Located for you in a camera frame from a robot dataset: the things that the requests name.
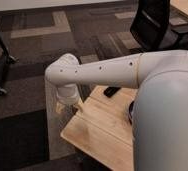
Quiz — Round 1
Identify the dark blue ceramic cup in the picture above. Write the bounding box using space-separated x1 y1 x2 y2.
128 101 134 125

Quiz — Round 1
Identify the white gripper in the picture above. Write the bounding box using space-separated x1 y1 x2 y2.
57 84 80 105

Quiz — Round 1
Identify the black eraser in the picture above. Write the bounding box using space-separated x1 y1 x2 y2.
103 87 120 98

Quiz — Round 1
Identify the black office chair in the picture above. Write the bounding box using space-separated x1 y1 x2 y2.
130 0 188 51

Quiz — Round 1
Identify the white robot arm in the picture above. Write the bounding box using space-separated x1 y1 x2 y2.
45 50 188 171

